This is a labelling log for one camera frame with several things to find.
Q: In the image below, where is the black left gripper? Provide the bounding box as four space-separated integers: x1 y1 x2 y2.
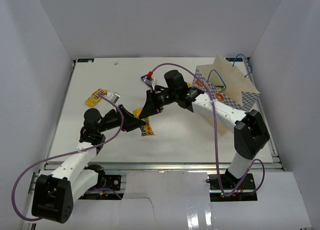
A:
97 104 146 133

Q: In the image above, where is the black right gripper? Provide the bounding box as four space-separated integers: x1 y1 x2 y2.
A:
139 88 179 119

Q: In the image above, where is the yellow M&M packet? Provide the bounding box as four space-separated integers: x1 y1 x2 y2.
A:
133 108 155 137
84 88 108 108

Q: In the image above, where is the purple candy bar wrapper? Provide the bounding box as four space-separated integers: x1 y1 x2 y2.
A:
140 74 154 88

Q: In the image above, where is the green snack bag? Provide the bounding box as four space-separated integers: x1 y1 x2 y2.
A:
214 85 225 92

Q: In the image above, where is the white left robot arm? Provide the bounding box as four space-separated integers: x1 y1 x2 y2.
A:
31 105 146 224

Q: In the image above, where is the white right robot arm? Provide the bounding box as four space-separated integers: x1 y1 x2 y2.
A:
139 70 270 190

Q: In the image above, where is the checkered paper bag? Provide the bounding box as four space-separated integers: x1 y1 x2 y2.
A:
191 53 261 136

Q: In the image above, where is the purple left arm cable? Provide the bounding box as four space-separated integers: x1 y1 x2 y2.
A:
11 93 125 221

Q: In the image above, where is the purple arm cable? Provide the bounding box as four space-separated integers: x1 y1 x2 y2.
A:
149 62 265 197
11 93 125 221

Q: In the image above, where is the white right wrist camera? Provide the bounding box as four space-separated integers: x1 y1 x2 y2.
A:
143 71 156 90

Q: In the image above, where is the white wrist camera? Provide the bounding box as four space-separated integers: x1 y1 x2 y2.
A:
143 71 156 90
106 92 121 104

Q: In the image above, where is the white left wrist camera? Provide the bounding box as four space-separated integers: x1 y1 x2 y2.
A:
106 92 121 104

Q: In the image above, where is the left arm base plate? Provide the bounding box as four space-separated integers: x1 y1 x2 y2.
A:
81 175 124 200

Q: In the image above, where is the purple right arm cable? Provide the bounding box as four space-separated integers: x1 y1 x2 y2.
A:
149 62 265 197

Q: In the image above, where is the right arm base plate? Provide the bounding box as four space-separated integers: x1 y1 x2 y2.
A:
205 172 258 202

